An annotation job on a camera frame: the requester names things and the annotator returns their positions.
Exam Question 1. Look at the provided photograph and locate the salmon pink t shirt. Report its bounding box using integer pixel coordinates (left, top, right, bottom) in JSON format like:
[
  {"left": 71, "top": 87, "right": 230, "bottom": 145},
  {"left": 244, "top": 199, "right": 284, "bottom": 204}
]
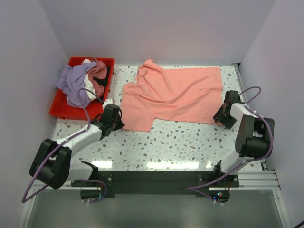
[{"left": 121, "top": 60, "right": 223, "bottom": 132}]

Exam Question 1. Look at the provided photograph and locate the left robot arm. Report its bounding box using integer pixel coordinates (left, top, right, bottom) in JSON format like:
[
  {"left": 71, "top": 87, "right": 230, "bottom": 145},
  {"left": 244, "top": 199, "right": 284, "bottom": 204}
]
[{"left": 29, "top": 104, "right": 124, "bottom": 189}]

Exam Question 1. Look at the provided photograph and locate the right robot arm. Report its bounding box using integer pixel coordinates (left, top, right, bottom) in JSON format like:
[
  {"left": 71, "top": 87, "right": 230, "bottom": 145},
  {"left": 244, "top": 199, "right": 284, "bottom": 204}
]
[{"left": 207, "top": 90, "right": 275, "bottom": 187}]

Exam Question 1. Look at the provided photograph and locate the black t shirt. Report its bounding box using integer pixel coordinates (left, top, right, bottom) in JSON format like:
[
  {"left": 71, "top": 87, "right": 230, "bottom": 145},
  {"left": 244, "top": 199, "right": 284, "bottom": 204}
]
[{"left": 92, "top": 66, "right": 111, "bottom": 100}]

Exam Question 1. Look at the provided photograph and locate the white t shirt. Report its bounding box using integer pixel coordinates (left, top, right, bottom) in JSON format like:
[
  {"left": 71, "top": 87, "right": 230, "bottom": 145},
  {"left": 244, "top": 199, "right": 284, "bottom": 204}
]
[{"left": 84, "top": 72, "right": 96, "bottom": 101}]

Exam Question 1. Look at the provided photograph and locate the dusty rose t shirt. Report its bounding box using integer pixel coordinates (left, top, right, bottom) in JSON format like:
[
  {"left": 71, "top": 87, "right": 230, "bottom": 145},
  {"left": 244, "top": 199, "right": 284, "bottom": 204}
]
[{"left": 88, "top": 58, "right": 107, "bottom": 82}]

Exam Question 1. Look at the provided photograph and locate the red plastic bin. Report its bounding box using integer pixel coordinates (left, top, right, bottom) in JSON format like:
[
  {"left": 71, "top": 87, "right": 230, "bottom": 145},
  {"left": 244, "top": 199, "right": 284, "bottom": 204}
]
[{"left": 49, "top": 57, "right": 115, "bottom": 120}]

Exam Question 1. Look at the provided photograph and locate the lavender t shirt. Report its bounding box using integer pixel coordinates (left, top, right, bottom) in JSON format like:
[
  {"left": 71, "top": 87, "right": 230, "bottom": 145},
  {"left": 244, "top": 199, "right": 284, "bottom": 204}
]
[{"left": 56, "top": 62, "right": 96, "bottom": 108}]

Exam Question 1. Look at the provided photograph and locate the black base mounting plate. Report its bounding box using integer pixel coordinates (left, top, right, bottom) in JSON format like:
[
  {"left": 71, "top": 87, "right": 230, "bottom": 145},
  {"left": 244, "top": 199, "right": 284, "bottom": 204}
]
[{"left": 71, "top": 171, "right": 240, "bottom": 203}]

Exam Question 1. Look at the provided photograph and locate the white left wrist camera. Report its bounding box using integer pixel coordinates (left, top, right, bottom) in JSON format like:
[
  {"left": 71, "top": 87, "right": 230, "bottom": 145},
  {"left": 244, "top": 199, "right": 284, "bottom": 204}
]
[{"left": 103, "top": 97, "right": 115, "bottom": 108}]

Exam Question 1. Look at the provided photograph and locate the aluminium frame rail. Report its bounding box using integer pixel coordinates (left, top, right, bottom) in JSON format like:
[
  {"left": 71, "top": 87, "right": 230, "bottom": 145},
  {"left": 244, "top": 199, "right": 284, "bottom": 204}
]
[{"left": 18, "top": 63, "right": 289, "bottom": 228}]

